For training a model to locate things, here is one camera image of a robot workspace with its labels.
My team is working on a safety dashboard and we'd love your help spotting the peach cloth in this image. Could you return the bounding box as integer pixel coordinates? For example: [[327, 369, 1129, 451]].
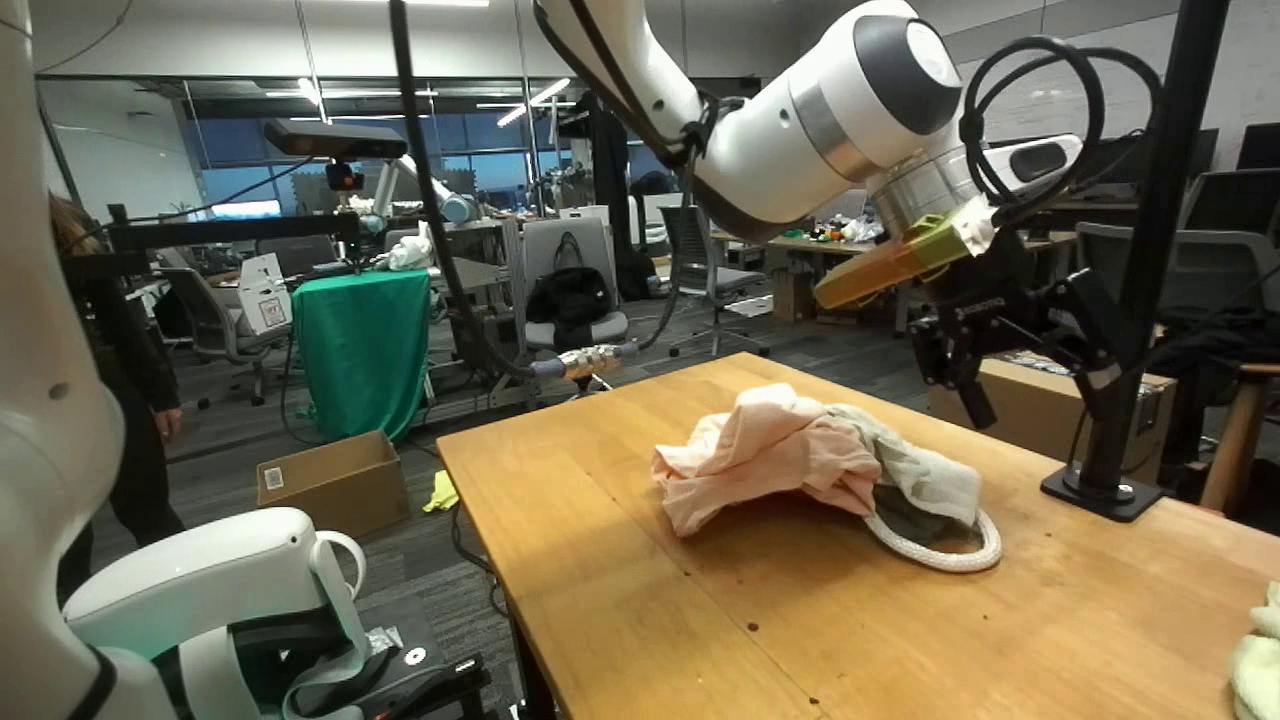
[[654, 381, 893, 539]]

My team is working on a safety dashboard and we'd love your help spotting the small open cardboard box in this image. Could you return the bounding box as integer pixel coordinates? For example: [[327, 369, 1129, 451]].
[[251, 428, 418, 544]]

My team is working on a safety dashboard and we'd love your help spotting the black metal rail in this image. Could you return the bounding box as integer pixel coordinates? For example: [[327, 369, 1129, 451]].
[[104, 210, 364, 257]]

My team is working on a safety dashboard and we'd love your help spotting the cardboard box with black tape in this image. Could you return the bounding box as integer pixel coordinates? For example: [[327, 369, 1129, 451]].
[[930, 336, 1181, 472]]

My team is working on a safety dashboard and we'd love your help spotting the yellow glove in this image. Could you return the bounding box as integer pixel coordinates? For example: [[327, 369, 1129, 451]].
[[422, 467, 466, 521]]

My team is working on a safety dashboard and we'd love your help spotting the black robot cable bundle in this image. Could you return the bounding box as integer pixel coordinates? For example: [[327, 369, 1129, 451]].
[[384, 0, 1164, 390]]

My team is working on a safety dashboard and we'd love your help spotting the white wall board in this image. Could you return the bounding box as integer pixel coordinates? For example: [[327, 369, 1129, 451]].
[[958, 13, 1181, 137]]

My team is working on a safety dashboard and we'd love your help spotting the long wooden desk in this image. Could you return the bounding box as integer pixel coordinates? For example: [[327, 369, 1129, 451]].
[[764, 228, 924, 332]]

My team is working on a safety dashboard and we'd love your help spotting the wooden stool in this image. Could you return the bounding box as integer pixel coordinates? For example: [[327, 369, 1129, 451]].
[[1198, 360, 1280, 514]]

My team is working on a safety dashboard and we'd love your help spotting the black stereo camera bar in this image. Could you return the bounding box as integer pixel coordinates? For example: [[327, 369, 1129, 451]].
[[262, 115, 414, 162]]

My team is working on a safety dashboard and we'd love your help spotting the black camera stand pole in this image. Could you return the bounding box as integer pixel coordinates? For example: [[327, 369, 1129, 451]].
[[1036, 0, 1236, 523]]

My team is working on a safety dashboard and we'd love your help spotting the thick white rope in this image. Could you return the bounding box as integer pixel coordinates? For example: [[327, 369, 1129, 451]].
[[859, 504, 1009, 574]]

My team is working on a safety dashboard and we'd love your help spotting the green fabric cover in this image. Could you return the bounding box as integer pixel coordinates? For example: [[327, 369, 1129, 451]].
[[288, 267, 435, 448]]

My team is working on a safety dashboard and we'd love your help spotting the grey office chair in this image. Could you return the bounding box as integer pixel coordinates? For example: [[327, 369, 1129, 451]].
[[1117, 167, 1280, 364]]

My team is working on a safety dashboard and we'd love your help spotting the white cabinet with logo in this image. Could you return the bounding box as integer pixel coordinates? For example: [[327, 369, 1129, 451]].
[[512, 204, 625, 275]]

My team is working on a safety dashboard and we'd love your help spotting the person in dark clothes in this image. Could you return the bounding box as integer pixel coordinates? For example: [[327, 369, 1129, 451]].
[[44, 190, 184, 536]]

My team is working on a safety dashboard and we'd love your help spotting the black computer monitor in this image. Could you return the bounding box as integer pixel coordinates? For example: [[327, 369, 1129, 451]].
[[1236, 119, 1280, 171], [1080, 126, 1222, 190]]

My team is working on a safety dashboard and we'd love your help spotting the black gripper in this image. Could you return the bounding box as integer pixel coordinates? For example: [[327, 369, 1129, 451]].
[[913, 233, 1112, 430]]

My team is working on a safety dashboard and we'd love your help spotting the white panel with print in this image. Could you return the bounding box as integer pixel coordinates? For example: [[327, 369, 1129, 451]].
[[235, 252, 295, 338]]

